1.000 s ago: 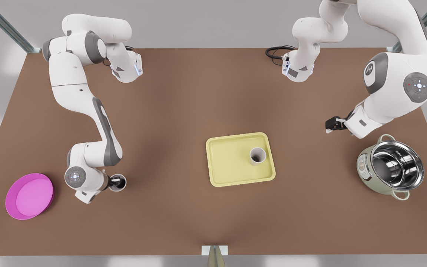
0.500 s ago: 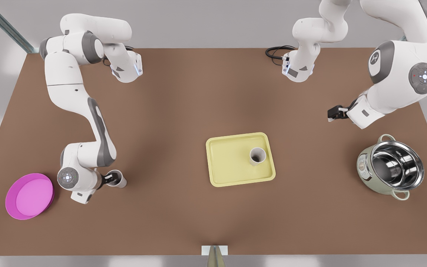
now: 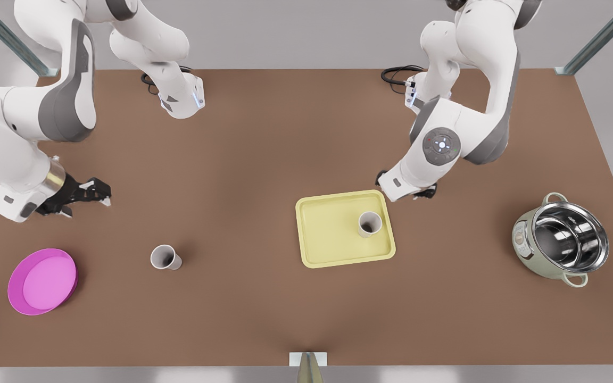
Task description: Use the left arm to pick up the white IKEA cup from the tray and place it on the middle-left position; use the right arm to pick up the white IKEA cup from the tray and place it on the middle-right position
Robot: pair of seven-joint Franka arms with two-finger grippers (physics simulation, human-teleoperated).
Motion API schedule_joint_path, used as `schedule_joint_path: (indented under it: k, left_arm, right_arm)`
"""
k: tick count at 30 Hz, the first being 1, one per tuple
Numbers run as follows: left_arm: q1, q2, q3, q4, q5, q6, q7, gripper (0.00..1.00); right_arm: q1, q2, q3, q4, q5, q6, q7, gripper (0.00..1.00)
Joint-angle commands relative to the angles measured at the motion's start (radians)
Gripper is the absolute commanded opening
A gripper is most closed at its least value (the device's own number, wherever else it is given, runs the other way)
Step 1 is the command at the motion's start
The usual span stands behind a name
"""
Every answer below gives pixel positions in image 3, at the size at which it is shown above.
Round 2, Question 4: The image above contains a silver frame post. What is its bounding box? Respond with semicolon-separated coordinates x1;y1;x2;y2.
289;352;328;383
0;0;60;77
554;0;613;76

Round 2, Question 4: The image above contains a pale yellow tray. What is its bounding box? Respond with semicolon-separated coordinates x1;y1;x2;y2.
295;190;396;269

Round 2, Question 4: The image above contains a black cable loop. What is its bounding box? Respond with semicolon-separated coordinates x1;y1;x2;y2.
140;66;195;97
381;65;427;97

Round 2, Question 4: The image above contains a green pot with steel inside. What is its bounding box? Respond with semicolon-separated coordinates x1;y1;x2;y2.
512;193;610;288

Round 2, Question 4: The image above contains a white IKEA cup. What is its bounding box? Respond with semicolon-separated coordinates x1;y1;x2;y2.
358;211;383;238
150;245;183;271

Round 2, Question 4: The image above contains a pink plate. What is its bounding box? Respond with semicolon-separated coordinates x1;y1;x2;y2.
7;248;79;316

